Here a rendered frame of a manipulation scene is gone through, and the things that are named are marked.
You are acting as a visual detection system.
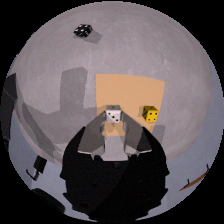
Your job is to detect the yellow die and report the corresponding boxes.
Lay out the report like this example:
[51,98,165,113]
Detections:
[142,106,159,122]

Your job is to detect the tan square mat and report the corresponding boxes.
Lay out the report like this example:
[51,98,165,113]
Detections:
[95,74,165,136]

